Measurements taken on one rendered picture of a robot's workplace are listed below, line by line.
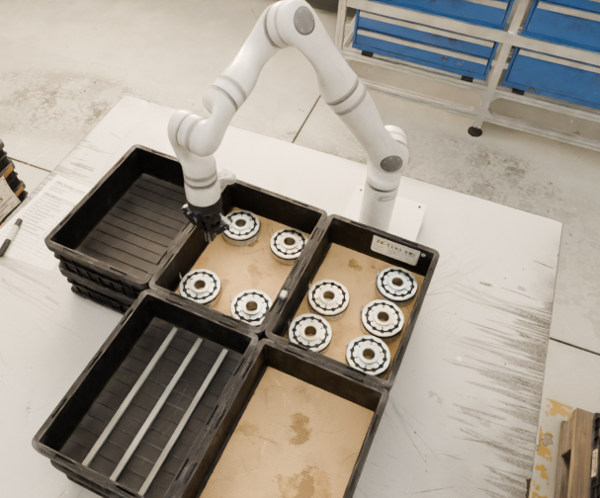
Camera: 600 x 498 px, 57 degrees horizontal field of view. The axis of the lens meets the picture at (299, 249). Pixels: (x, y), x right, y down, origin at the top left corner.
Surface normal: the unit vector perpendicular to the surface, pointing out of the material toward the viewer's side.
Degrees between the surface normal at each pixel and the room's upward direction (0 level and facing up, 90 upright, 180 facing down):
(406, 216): 2
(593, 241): 0
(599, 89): 90
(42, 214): 0
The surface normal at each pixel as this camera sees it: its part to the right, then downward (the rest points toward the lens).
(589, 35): -0.36, 0.73
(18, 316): 0.04, -0.61
